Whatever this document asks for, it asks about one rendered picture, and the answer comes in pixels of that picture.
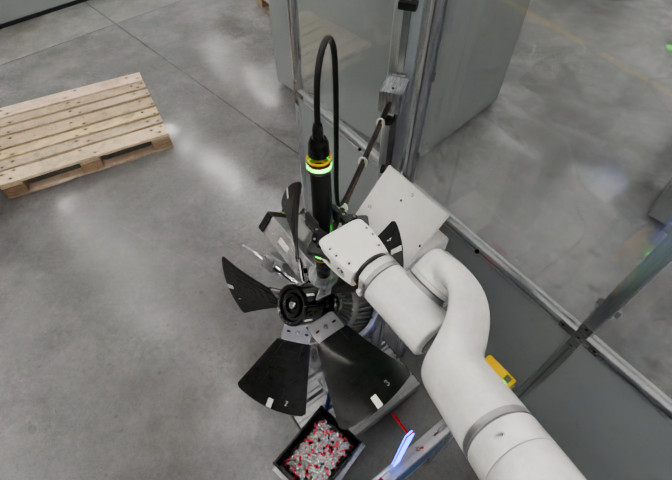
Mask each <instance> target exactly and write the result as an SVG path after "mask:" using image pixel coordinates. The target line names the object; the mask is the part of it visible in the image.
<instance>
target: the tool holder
mask: <svg viewBox="0 0 672 480"><path fill-rule="evenodd" d="M330 272H331V273H330V276H329V277H328V278H326V279H321V278H319V277H318V276H317V271H316V266H315V263H314V264H313V265H311V267H310V269H309V273H308V274H309V280H310V282H311V283H312V284H313V285H314V286H315V287H318V288H323V289H324V288H329V287H332V286H333V285H334V284H335V283H336V282H337V281H338V278H339V276H338V275H337V274H336V273H335V272H334V271H333V270H332V269H330ZM308 274H307V275H308Z"/></svg>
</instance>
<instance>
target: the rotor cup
mask: <svg viewBox="0 0 672 480"><path fill-rule="evenodd" d="M319 289H320V288H318V287H315V286H314V285H313V284H312V283H311V282H310V280H308V281H307V282H306V283H294V284H288V285H286V286H284V287H283V288H282V289H281V290H280V292H279V294H278V297H277V312H278V315H279V317H280V319H281V320H282V322H283V323H285V324H286V325H288V326H291V327H297V326H302V325H308V324H311V323H313V322H315V321H316V320H318V319H319V318H321V317H322V316H324V315H325V314H327V313H328V312H331V311H333V312H334V313H335V314H336V315H337V313H338V309H339V298H338V294H337V293H336V294H332V295H331V296H329V297H328V298H326V299H325V300H324V301H322V302H321V303H319V304H317V303H318V301H319V300H316V296H317V294H318V291H319ZM310 293H314V295H315V296H307V294H310ZM291 301H292V302H294V304H295V306H294V308H293V309H290V307H289V303H290V302H291ZM308 319H312V321H307V322H304V321H305V320H308Z"/></svg>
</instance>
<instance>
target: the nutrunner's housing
mask: <svg viewBox="0 0 672 480"><path fill-rule="evenodd" d="M307 145H308V150H307V154H308V156H309V158H311V159H313V160H317V161H320V160H324V159H326V158H328V156H329V155H330V149H329V141H328V139H327V137H326V136H325V135H324V133H323V125H322V123H321V124H320V125H318V126H316V125H315V124H314V123H313V126H312V135H311V136H310V138H309V140H308V142H307ZM315 266H316V271H317V276H318V277H319V278H321V279H326V278H328V277H329V276H330V273H331V272H330V269H331V268H330V267H329V266H328V265H327V264H326V263H319V262H317V261H316V260H315Z"/></svg>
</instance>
